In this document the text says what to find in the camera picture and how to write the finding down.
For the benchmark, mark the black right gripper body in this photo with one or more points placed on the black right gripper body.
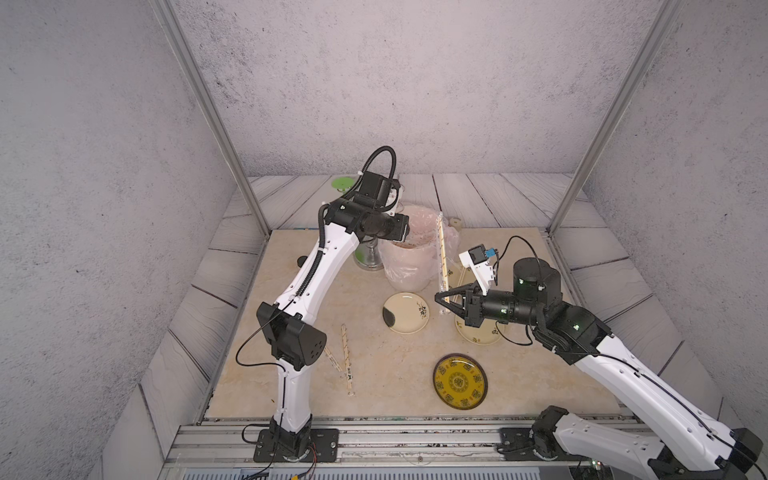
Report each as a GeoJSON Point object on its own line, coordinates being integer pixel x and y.
{"type": "Point", "coordinates": [477, 315]}

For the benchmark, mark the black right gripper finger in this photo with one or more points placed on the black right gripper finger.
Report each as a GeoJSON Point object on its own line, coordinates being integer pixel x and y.
{"type": "Point", "coordinates": [452, 304]}
{"type": "Point", "coordinates": [459, 291]}

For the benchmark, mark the chopsticks pair four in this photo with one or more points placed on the chopsticks pair four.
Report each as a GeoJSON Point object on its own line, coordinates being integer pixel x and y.
{"type": "Point", "coordinates": [443, 277]}

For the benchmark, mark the chopsticks pair two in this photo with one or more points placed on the chopsticks pair two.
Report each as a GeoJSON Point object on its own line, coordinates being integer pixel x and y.
{"type": "Point", "coordinates": [347, 361]}

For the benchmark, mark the chopsticks pair one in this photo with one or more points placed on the chopsticks pair one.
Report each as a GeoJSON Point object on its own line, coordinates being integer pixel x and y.
{"type": "Point", "coordinates": [334, 362]}

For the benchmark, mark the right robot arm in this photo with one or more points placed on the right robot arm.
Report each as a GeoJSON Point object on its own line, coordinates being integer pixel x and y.
{"type": "Point", "coordinates": [685, 443]}

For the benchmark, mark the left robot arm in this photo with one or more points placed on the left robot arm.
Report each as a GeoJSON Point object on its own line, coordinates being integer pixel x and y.
{"type": "Point", "coordinates": [367, 210]}

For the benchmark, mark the large cream oval plate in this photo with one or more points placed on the large cream oval plate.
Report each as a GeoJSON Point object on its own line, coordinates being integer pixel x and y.
{"type": "Point", "coordinates": [487, 334]}

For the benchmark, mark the white trash bin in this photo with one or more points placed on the white trash bin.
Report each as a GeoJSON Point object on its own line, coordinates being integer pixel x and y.
{"type": "Point", "coordinates": [411, 264]}

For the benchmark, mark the yellow patterned round plate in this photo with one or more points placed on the yellow patterned round plate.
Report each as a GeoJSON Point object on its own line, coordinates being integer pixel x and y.
{"type": "Point", "coordinates": [460, 382]}

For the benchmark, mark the green plastic goblet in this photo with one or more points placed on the green plastic goblet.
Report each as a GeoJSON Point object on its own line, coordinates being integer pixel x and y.
{"type": "Point", "coordinates": [343, 184]}

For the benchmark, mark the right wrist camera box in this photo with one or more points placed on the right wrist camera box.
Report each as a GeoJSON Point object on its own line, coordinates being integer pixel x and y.
{"type": "Point", "coordinates": [477, 260]}

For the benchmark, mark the chrome wire cup rack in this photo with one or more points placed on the chrome wire cup rack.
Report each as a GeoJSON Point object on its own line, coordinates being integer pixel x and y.
{"type": "Point", "coordinates": [367, 255]}

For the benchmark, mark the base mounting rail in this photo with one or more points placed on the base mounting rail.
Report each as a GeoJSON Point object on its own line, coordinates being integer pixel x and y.
{"type": "Point", "coordinates": [461, 447]}

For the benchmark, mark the metal corner post right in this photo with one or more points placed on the metal corner post right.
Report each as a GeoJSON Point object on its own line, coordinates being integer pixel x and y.
{"type": "Point", "coordinates": [659, 29]}

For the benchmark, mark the metal corner post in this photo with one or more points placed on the metal corner post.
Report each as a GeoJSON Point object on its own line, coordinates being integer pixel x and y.
{"type": "Point", "coordinates": [180, 46]}
{"type": "Point", "coordinates": [659, 29]}

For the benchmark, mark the metal corner post left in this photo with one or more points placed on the metal corner post left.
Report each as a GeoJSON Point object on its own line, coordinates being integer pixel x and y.
{"type": "Point", "coordinates": [180, 46]}

